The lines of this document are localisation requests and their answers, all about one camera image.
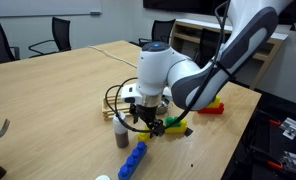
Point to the whiteboard eraser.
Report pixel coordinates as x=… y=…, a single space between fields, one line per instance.
x=95 y=13

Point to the yellow toy block under green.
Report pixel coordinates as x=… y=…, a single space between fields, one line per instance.
x=179 y=129

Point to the metal bowl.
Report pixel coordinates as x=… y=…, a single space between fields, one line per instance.
x=163 y=107

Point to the orange-red long toy block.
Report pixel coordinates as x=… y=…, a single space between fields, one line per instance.
x=214 y=110

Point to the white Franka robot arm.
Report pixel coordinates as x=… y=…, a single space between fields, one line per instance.
x=154 y=73

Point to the aluminium bracket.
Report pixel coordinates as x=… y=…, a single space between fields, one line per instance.
x=293 y=128

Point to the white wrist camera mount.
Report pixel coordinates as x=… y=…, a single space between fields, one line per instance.
x=131 y=95

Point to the black triangular piece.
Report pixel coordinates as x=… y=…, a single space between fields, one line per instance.
x=188 y=132

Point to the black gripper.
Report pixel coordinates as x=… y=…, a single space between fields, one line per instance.
x=147 y=115

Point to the wooden shelf unit white top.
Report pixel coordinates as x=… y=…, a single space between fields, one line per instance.
x=271 y=50

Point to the dark wall screen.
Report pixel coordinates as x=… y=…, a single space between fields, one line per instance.
x=188 y=6

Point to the aluminium extrusion rail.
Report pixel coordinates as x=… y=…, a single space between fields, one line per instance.
x=294 y=163

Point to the yellow small toy block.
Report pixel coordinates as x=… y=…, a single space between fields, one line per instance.
x=215 y=103

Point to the blue long toy block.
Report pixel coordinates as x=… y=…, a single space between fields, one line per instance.
x=131 y=163

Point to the whiteboard with tray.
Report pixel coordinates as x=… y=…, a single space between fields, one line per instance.
x=38 y=6

